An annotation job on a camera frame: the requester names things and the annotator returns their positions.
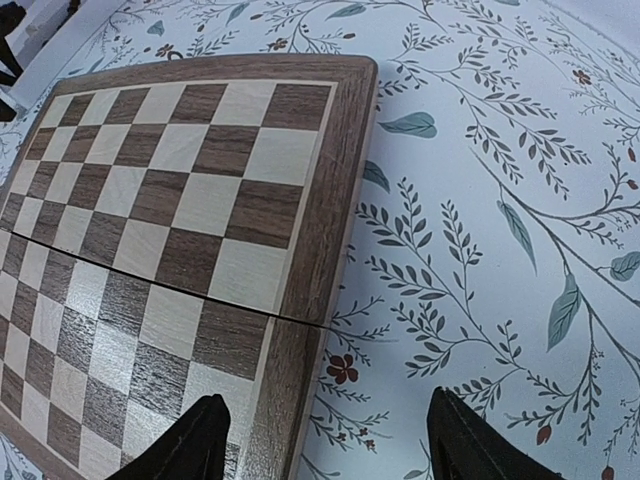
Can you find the white plastic compartment tray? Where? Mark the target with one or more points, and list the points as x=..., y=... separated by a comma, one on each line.
x=48, y=63

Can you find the floral patterned table mat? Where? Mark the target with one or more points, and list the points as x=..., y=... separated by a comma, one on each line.
x=494, y=248

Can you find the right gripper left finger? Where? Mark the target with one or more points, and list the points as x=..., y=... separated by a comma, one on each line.
x=192, y=448

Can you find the wooden chess board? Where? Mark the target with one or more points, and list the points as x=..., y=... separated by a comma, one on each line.
x=171, y=231

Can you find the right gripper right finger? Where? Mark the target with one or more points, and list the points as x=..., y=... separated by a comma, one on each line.
x=464, y=446

